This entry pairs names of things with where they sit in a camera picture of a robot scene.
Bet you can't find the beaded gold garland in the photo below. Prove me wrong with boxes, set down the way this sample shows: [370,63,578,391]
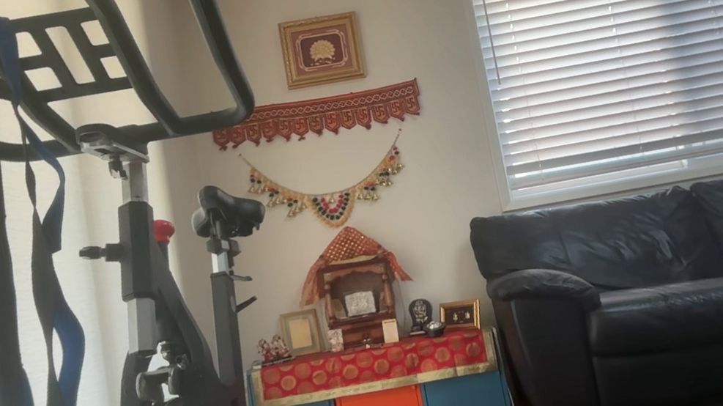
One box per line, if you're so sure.
[240,126,418,243]

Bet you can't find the wooden shrine red canopy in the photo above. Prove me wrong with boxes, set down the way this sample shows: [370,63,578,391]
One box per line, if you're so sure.
[289,217,423,356]

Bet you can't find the dark idol plaque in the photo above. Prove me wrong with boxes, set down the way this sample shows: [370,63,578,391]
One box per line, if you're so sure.
[406,297,437,335]

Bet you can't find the red gold patterned cloth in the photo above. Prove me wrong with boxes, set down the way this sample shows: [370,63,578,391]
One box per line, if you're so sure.
[248,324,501,406]

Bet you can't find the small colourful figurines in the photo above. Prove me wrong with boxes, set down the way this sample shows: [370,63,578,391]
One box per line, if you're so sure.
[255,333,294,366]

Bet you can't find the black exercise bike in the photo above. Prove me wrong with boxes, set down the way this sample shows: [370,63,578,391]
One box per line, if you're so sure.
[0,0,310,406]

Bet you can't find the black leather sofa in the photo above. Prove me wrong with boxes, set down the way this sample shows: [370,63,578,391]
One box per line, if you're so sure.
[467,173,723,406]

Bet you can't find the white window blinds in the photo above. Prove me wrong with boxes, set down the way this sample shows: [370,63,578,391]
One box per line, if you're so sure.
[472,0,723,202]

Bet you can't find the red embroidered wall hanging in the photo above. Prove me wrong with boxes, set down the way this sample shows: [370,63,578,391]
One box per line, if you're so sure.
[210,78,426,157]

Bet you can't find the pale picture frame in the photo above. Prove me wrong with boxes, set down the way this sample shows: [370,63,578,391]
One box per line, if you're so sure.
[278,307,326,359]

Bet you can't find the small gold picture frame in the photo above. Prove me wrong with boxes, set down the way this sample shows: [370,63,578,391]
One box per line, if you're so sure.
[437,297,484,335]

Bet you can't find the gold framed wall picture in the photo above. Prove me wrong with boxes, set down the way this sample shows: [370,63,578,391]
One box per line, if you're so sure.
[276,9,368,92]

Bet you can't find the blue black hanging strap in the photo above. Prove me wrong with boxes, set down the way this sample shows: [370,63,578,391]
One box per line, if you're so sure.
[0,4,108,406]

